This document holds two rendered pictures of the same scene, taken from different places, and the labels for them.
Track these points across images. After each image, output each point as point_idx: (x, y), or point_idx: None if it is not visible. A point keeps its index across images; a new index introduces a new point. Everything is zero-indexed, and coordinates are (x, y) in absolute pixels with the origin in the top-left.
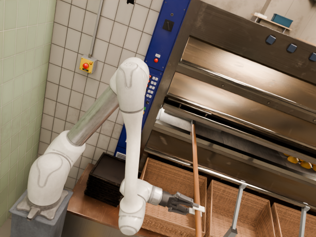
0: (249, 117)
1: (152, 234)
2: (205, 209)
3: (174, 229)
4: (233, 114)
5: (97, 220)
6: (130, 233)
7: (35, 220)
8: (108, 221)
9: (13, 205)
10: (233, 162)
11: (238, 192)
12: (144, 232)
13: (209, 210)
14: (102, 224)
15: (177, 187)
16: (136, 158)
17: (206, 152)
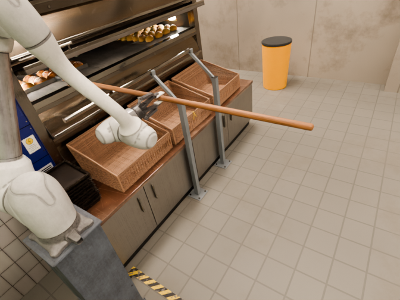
0: (97, 21)
1: (146, 176)
2: (149, 122)
3: (151, 158)
4: (84, 29)
5: (104, 219)
6: (155, 140)
7: (84, 238)
8: (112, 209)
9: (47, 261)
10: (124, 76)
11: (155, 80)
12: (140, 181)
13: (152, 122)
14: (111, 216)
15: None
16: (93, 84)
17: (100, 88)
